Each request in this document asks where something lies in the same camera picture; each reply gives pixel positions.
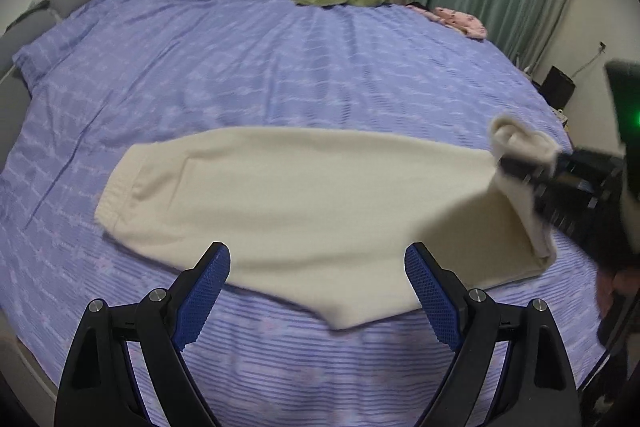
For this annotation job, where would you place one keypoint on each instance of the black box on floor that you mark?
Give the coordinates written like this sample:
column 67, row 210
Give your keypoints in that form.
column 557, row 88

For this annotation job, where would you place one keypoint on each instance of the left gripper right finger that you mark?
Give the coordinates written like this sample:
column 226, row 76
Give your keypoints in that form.
column 536, row 385

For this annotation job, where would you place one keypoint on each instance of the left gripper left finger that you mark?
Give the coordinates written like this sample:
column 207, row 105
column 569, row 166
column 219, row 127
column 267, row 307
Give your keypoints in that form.
column 98, row 387

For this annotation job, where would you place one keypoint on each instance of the purple pillow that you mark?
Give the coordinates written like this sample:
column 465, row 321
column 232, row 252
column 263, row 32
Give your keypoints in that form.
column 36, row 59

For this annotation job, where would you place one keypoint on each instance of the person's right hand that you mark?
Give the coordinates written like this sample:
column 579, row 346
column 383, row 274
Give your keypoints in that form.
column 608, row 285

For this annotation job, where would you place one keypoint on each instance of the grey padded headboard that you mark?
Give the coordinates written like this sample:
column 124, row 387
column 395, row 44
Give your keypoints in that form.
column 15, row 96

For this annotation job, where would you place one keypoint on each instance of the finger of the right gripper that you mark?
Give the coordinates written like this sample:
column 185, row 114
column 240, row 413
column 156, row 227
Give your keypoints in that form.
column 536, row 174

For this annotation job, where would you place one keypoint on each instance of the cream white pants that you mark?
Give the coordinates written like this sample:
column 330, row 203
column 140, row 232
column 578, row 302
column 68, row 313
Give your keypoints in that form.
column 322, row 218

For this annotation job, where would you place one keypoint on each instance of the pink patterned garment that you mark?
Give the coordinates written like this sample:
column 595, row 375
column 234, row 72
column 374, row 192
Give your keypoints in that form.
column 468, row 25

